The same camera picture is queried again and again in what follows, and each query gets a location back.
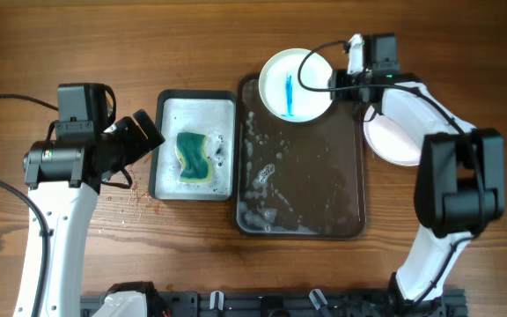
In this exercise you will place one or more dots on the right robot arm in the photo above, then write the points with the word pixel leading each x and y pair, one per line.
pixel 460 183

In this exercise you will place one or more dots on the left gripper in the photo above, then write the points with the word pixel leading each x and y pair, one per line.
pixel 138 144

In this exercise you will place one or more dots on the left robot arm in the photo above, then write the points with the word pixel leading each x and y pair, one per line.
pixel 64 173

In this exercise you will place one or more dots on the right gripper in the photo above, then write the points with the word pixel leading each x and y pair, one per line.
pixel 339 86

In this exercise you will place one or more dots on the green yellow sponge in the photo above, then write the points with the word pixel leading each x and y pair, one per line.
pixel 191 153

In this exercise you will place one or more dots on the dark brown serving tray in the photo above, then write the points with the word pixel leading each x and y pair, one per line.
pixel 299 180

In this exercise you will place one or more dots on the small black water tray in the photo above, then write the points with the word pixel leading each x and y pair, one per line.
pixel 211 113

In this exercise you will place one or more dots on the white stained plate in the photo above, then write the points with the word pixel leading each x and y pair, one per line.
pixel 389 141
pixel 282 94

